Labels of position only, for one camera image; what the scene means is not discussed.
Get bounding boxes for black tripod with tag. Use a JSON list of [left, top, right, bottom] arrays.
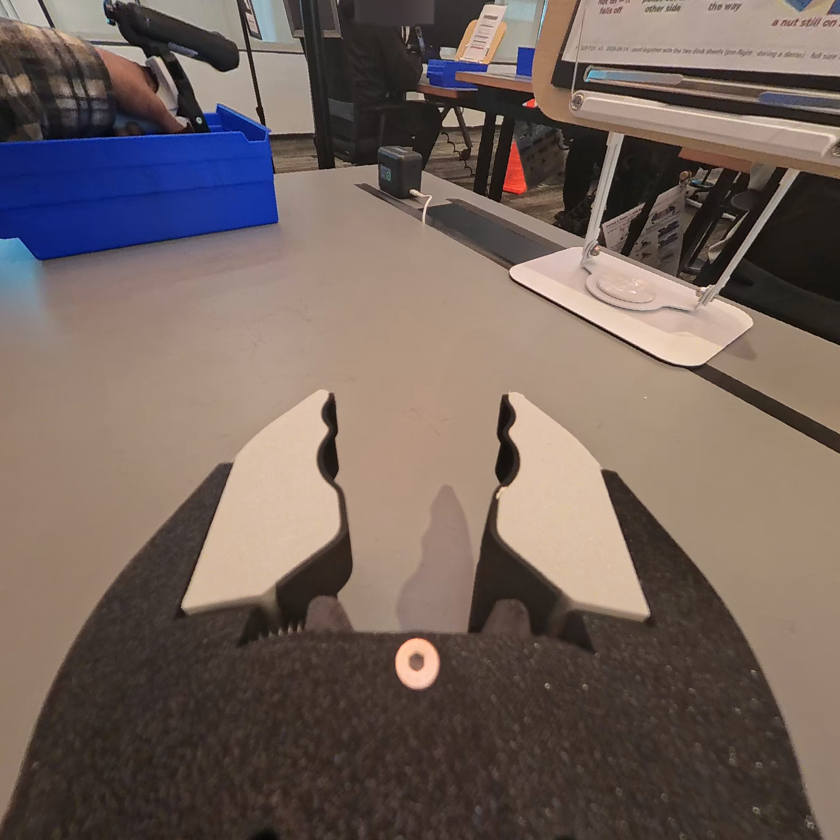
[[236, 0, 270, 126]]

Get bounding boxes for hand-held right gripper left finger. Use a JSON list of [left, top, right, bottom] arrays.
[[180, 389, 354, 627]]

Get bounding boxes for orange cone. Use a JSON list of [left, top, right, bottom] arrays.
[[502, 141, 529, 196]]

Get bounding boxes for white document stand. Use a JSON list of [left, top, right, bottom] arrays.
[[510, 0, 840, 367]]

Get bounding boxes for black monitor floor stand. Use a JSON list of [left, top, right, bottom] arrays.
[[298, 0, 339, 172]]

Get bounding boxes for person's left forearm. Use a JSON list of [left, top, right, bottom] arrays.
[[0, 18, 119, 142]]

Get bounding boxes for black power cube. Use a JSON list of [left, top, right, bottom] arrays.
[[377, 146, 422, 199]]

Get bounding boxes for blue plastic bin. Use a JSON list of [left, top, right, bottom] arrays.
[[0, 104, 279, 261]]

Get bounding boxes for person's left hand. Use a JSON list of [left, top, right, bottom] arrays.
[[110, 58, 186, 137]]

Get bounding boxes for tan document holder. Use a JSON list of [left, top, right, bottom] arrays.
[[457, 3, 509, 65]]

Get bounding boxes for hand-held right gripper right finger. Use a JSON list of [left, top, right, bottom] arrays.
[[468, 391, 652, 636]]

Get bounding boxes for printed instruction sheet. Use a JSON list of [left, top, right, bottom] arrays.
[[558, 0, 840, 70]]

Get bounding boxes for wooden desk black legs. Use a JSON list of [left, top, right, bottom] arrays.
[[416, 69, 546, 198]]

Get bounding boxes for printed paper sheets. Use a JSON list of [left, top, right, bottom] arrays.
[[600, 187, 686, 273]]

